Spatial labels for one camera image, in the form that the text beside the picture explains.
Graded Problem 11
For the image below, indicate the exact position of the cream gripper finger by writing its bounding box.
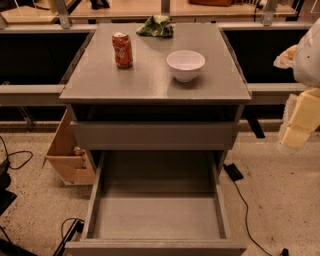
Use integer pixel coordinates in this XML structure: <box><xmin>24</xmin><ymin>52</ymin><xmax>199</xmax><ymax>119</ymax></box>
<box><xmin>280</xmin><ymin>88</ymin><xmax>320</xmax><ymax>149</ymax></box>
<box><xmin>273</xmin><ymin>45</ymin><xmax>297</xmax><ymax>69</ymax></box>

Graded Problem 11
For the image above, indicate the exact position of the red coke can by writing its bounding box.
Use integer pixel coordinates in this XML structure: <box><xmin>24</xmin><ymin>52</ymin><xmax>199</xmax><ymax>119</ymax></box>
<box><xmin>112</xmin><ymin>32</ymin><xmax>133</xmax><ymax>68</ymax></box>

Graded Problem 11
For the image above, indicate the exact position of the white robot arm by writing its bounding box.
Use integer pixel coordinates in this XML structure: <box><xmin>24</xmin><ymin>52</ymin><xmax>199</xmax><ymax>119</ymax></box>
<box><xmin>273</xmin><ymin>19</ymin><xmax>320</xmax><ymax>154</ymax></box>

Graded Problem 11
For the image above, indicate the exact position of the grey drawer cabinet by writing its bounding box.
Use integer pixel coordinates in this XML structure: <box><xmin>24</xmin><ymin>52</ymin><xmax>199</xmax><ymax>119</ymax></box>
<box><xmin>59</xmin><ymin>22</ymin><xmax>252</xmax><ymax>256</ymax></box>

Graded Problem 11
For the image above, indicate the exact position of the open grey middle drawer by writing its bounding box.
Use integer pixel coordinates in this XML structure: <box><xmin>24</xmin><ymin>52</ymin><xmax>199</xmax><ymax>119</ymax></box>
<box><xmin>66</xmin><ymin>151</ymin><xmax>246</xmax><ymax>256</ymax></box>

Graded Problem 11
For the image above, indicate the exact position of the closed grey top drawer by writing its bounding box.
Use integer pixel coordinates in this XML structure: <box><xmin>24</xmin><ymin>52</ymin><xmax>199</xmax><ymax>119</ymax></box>
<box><xmin>70</xmin><ymin>121</ymin><xmax>240</xmax><ymax>150</ymax></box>

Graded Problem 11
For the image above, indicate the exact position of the white bowl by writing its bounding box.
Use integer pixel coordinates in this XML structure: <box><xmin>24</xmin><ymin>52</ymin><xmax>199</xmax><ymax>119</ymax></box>
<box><xmin>166</xmin><ymin>50</ymin><xmax>206</xmax><ymax>82</ymax></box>

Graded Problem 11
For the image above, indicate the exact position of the green crumpled chip bag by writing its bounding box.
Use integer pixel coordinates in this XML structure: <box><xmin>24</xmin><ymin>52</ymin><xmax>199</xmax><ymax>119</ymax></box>
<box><xmin>136</xmin><ymin>15</ymin><xmax>174</xmax><ymax>38</ymax></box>

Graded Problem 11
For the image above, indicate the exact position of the cardboard box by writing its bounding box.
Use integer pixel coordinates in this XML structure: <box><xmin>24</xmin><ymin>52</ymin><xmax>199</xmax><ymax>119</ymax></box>
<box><xmin>45</xmin><ymin>111</ymin><xmax>95</xmax><ymax>185</ymax></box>

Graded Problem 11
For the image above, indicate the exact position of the black power adapter with cable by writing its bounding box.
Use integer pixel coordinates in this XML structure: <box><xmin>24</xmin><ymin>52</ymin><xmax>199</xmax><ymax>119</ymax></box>
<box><xmin>223</xmin><ymin>162</ymin><xmax>290</xmax><ymax>256</ymax></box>

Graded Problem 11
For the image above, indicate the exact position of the black cable on left floor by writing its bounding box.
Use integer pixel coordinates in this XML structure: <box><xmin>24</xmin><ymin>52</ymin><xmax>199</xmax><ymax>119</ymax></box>
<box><xmin>0</xmin><ymin>135</ymin><xmax>34</xmax><ymax>171</ymax></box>

